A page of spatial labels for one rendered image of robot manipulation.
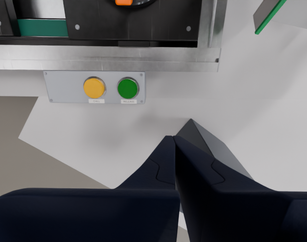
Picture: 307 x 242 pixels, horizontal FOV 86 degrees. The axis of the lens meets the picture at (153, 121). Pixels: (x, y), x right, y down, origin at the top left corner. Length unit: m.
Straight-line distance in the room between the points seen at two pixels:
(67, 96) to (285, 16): 0.42
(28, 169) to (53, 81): 1.71
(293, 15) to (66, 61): 0.40
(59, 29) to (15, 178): 1.94
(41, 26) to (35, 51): 0.05
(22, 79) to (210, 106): 0.52
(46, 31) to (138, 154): 0.38
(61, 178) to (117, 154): 1.45
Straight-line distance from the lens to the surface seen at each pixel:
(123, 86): 0.34
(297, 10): 0.38
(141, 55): 0.35
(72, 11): 0.37
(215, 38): 0.37
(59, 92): 0.41
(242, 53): 0.50
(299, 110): 0.63
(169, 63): 0.35
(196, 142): 0.38
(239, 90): 0.51
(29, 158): 1.97
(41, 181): 2.10
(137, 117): 0.48
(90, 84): 0.36
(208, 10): 0.37
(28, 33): 0.44
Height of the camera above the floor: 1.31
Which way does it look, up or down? 68 degrees down
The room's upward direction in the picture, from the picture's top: 180 degrees counter-clockwise
